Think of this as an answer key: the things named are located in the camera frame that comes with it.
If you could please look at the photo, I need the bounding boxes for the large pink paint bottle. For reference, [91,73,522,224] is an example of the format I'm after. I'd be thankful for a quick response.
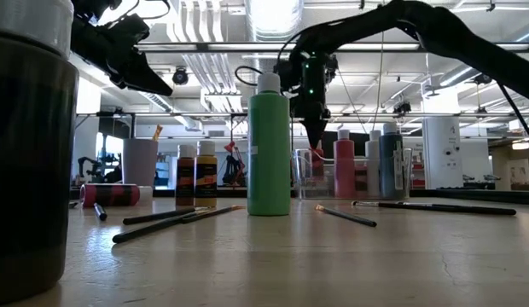
[333,129,357,200]

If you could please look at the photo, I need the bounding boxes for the lavender plastic cup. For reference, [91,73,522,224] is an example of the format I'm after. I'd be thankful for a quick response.
[121,137,160,188]

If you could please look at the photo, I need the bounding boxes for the red desk lamp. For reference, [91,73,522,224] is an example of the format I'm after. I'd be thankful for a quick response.
[224,140,247,185]

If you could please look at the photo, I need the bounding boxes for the small ochre paint bottle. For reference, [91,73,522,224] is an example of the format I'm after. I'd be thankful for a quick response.
[195,140,218,209]

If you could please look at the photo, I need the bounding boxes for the small brown paint bottle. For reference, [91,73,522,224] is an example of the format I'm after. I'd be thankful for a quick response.
[175,143,197,208]

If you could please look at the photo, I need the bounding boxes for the white round pillar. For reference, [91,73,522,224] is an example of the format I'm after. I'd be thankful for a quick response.
[421,115,462,190]

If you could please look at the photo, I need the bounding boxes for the clear plastic bin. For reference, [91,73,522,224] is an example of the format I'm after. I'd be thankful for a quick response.
[291,147,414,201]

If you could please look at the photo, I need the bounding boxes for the black paintbrush pale bristles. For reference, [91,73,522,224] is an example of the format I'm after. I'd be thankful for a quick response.
[122,206,211,226]

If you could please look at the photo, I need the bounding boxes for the small pink paint bottle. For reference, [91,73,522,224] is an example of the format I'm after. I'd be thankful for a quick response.
[354,164,368,198]

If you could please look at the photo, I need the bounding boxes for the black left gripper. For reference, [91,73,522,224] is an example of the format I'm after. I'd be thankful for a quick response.
[69,13,174,97]

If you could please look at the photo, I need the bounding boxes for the long black paintbrush silver ferrule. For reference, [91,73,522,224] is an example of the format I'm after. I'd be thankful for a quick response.
[351,200,518,217]

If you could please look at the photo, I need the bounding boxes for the large green paint bottle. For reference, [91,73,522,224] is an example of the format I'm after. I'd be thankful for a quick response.
[247,72,292,217]

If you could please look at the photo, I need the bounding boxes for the black background screen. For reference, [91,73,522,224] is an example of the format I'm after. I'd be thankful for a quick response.
[317,130,368,159]

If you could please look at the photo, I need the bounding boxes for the black fan paintbrush orange bristles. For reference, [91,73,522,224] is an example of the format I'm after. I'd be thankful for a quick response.
[181,205,247,225]

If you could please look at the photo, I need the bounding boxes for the long black ceiling rail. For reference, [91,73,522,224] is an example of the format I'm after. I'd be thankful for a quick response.
[74,111,529,119]

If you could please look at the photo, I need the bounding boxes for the black overhead light bar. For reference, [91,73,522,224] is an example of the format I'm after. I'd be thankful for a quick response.
[134,41,529,54]

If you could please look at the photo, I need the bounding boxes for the small red paint bottle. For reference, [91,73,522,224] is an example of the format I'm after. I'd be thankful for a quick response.
[311,147,326,180]

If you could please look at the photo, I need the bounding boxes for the large teal paint bottle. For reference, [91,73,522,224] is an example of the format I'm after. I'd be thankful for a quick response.
[378,122,404,200]

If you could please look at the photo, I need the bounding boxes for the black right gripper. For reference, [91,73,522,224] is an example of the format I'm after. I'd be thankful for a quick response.
[274,52,340,151]

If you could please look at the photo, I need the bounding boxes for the black wall panel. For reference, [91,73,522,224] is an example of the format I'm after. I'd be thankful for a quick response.
[98,115,134,140]

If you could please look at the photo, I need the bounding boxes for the thin black paintbrush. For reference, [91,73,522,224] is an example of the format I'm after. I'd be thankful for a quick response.
[112,211,201,245]

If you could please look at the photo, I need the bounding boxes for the silver ventilation duct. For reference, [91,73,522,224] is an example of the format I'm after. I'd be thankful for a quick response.
[243,0,305,89]

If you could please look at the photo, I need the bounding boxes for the thin black paintbrush tan bristles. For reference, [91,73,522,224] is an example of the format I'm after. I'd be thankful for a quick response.
[314,204,378,229]

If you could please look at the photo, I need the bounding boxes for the magenta paint bottle black label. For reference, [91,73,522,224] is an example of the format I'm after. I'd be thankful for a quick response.
[79,182,154,209]

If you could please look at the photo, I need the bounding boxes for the large white paint bottle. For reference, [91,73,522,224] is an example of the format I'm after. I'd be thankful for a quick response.
[364,130,383,198]

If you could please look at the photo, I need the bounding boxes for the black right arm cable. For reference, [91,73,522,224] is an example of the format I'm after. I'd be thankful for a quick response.
[234,25,302,89]

